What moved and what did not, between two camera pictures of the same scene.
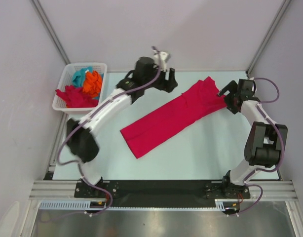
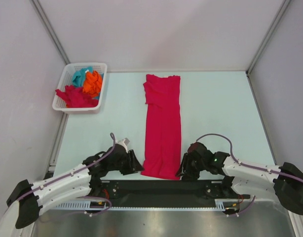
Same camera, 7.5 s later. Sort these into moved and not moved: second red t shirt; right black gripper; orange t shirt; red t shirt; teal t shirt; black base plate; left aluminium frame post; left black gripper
Moved: red t shirt; right black gripper; left black gripper
Not moved: orange t shirt; teal t shirt; left aluminium frame post; black base plate; second red t shirt
